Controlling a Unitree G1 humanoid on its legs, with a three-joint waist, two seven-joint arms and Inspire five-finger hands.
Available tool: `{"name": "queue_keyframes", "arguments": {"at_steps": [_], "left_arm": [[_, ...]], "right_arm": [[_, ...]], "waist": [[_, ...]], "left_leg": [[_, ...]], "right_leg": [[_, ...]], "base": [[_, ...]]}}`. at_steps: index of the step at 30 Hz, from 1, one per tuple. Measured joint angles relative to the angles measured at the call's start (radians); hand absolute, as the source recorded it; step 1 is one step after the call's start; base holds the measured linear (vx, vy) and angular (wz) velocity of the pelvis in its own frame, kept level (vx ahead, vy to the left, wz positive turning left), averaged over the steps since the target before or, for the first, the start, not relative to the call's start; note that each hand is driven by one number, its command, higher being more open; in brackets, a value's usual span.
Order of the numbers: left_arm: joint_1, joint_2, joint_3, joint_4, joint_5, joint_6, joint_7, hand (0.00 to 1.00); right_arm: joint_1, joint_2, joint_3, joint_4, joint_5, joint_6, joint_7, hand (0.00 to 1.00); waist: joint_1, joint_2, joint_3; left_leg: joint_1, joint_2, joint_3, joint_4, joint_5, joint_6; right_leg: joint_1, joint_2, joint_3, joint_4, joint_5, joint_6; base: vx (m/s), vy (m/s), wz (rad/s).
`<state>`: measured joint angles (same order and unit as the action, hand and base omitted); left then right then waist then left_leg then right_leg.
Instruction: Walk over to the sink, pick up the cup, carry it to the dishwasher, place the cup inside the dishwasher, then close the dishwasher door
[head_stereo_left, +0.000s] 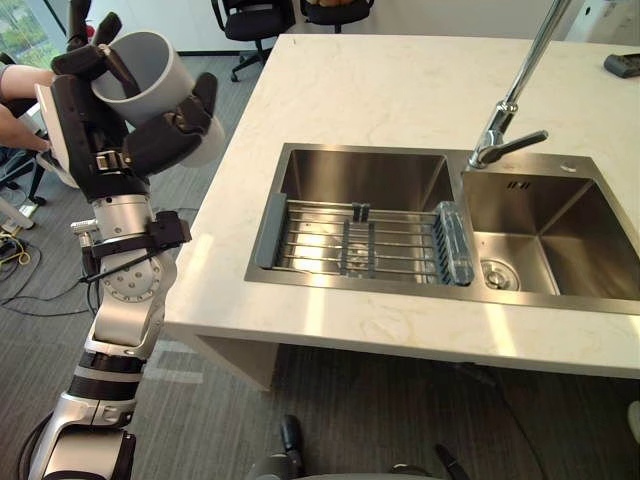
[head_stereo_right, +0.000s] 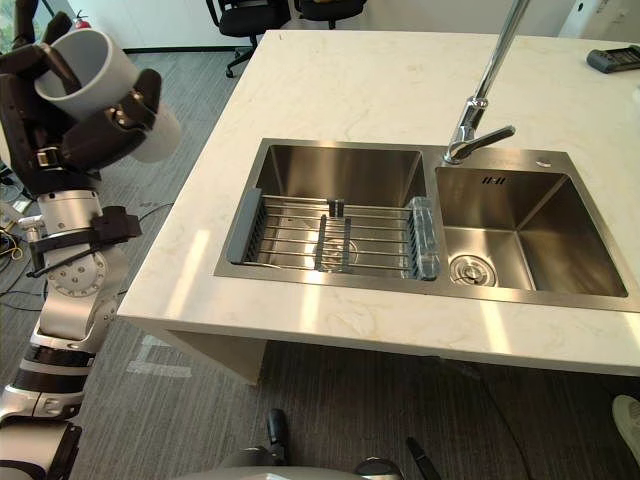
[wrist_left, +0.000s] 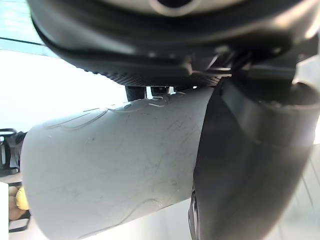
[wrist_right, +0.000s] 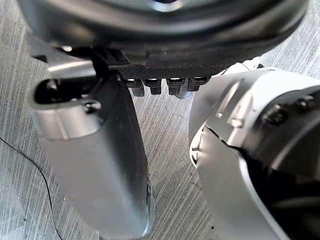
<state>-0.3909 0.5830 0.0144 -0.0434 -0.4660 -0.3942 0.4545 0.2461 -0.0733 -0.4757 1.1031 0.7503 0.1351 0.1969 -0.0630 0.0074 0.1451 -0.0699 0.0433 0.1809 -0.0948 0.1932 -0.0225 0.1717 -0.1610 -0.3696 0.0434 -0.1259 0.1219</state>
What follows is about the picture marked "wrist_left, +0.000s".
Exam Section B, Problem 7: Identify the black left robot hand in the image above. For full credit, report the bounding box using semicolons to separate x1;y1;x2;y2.
25;0;320;240

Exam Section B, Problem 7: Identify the silver robot leg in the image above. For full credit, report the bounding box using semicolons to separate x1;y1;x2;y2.
19;87;214;240

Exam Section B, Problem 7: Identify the yellow round object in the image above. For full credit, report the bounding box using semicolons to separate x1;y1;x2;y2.
15;186;30;211

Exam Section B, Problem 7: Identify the black wire rack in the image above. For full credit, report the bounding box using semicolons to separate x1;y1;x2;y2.
0;127;27;176

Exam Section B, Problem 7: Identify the black frame stand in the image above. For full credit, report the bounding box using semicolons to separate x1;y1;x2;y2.
8;215;32;233

